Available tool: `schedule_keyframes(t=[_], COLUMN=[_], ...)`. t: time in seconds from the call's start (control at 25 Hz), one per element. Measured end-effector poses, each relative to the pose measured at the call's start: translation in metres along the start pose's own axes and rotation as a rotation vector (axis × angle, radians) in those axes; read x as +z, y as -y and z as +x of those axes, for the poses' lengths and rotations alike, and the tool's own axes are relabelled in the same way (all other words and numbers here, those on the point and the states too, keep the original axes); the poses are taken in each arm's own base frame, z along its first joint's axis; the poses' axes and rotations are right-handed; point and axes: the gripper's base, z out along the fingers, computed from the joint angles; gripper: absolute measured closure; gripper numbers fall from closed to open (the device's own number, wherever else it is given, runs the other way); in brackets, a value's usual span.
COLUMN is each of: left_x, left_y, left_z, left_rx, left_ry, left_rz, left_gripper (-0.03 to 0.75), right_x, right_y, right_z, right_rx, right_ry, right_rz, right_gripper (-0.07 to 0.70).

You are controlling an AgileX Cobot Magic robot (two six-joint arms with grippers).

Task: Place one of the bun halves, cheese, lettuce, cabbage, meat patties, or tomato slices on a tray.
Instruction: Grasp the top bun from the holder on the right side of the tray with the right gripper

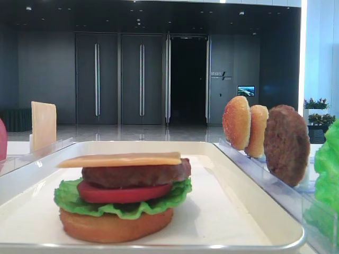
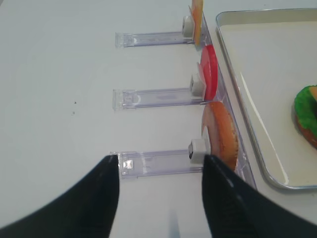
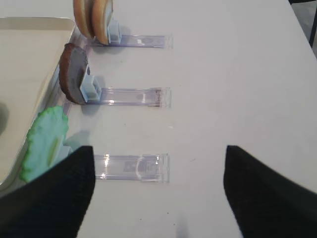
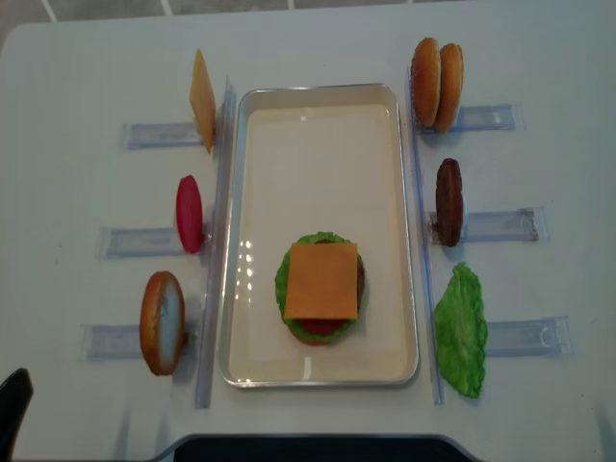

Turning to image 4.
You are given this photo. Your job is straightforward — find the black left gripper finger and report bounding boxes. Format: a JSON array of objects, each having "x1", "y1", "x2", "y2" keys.
[{"x1": 0, "y1": 368, "x2": 34, "y2": 462}]

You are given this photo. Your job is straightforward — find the brown top bun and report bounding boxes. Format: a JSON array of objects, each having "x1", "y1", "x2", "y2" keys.
[{"x1": 410, "y1": 38, "x2": 441, "y2": 127}]

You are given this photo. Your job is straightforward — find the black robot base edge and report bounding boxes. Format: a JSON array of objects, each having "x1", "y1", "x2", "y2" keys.
[{"x1": 170, "y1": 434, "x2": 477, "y2": 461}]

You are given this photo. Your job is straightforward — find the clear tomato holder track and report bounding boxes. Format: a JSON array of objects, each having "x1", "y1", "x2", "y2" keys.
[{"x1": 95, "y1": 227, "x2": 187, "y2": 260}]

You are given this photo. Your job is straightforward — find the upright red tomato slice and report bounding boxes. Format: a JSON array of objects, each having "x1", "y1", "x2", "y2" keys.
[{"x1": 175, "y1": 175, "x2": 204, "y2": 254}]

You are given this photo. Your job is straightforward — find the clear cheese holder track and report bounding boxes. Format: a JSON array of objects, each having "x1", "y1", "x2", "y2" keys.
[{"x1": 119, "y1": 122, "x2": 203, "y2": 150}]

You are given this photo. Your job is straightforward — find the tomato slice on burger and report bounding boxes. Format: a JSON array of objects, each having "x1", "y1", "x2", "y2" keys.
[{"x1": 298, "y1": 319, "x2": 346, "y2": 335}]

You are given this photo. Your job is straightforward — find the orange cheese slice on burger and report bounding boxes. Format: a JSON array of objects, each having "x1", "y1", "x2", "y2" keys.
[{"x1": 284, "y1": 243, "x2": 358, "y2": 321}]

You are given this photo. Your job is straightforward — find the green lettuce on burger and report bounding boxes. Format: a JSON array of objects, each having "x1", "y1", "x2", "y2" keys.
[{"x1": 274, "y1": 231, "x2": 361, "y2": 329}]

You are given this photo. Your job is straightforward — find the upright orange cheese slice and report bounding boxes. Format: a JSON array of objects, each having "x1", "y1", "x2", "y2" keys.
[{"x1": 190, "y1": 49, "x2": 217, "y2": 154}]

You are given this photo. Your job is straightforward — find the upright green lettuce leaf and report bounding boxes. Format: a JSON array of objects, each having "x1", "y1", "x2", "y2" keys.
[{"x1": 434, "y1": 262, "x2": 488, "y2": 398}]

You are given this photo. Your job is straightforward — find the upright brown meat patty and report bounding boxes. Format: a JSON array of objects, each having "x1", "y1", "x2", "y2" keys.
[{"x1": 435, "y1": 158, "x2": 464, "y2": 246}]

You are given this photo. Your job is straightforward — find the clear lettuce holder track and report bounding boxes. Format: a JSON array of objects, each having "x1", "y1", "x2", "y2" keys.
[{"x1": 486, "y1": 316, "x2": 574, "y2": 358}]

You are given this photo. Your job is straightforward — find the clear left bun holder track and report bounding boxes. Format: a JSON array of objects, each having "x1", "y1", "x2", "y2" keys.
[{"x1": 78, "y1": 322, "x2": 198, "y2": 362}]

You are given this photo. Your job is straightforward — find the clear bun holder track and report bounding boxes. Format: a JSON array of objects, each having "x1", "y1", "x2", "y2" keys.
[
  {"x1": 78, "y1": 322, "x2": 198, "y2": 362},
  {"x1": 416, "y1": 100, "x2": 526, "y2": 136}
]

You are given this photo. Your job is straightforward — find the left upright bun half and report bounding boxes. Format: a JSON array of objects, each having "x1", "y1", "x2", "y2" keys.
[{"x1": 140, "y1": 270, "x2": 185, "y2": 375}]

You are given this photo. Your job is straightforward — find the upright bun half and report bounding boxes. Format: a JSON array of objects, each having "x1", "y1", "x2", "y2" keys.
[
  {"x1": 434, "y1": 43, "x2": 464, "y2": 133},
  {"x1": 140, "y1": 270, "x2": 185, "y2": 375}
]

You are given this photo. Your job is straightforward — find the bottom bun on burger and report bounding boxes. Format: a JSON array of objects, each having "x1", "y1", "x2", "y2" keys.
[{"x1": 287, "y1": 320, "x2": 354, "y2": 347}]

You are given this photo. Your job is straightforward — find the silver metal tray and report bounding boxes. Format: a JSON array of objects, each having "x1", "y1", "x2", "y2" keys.
[{"x1": 218, "y1": 84, "x2": 419, "y2": 389}]

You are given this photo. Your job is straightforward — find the clear right bun holder track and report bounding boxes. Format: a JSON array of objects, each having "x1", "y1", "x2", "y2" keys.
[{"x1": 416, "y1": 100, "x2": 526, "y2": 136}]

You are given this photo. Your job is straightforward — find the clear patty holder track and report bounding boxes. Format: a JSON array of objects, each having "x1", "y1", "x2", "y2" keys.
[{"x1": 423, "y1": 206, "x2": 550, "y2": 244}]

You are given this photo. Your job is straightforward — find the right upright bun half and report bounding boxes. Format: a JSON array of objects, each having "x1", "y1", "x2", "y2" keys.
[{"x1": 434, "y1": 43, "x2": 464, "y2": 133}]

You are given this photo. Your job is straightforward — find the clear left long rail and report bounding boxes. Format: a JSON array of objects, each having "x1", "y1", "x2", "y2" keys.
[{"x1": 194, "y1": 77, "x2": 237, "y2": 409}]

